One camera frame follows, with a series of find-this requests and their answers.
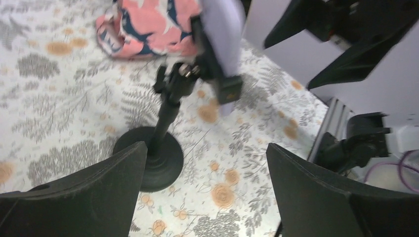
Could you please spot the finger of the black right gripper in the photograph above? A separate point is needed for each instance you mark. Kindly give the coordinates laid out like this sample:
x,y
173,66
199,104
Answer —
x,y
311,15
357,63

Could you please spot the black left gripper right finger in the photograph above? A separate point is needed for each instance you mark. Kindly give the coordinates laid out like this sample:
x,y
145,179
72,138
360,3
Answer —
x,y
315,202

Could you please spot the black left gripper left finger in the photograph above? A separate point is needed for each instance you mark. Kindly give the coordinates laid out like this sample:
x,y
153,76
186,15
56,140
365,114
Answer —
x,y
97,201

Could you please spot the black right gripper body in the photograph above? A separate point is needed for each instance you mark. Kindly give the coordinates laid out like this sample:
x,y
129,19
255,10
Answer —
x,y
370,21

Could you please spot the phone with lavender case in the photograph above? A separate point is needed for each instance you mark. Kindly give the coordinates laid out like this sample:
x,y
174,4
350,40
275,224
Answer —
x,y
223,22

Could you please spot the black phone stand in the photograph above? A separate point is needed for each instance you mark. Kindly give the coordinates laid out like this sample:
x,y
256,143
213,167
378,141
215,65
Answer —
x,y
165,157

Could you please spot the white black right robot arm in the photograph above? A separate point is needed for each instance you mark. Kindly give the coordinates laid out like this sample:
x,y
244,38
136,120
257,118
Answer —
x,y
365,139

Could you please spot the floral patterned table mat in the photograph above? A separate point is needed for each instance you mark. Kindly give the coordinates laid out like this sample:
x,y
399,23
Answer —
x,y
63,103

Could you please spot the pink patterned cloth bag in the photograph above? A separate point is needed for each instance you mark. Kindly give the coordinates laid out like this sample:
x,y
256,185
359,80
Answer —
x,y
147,28

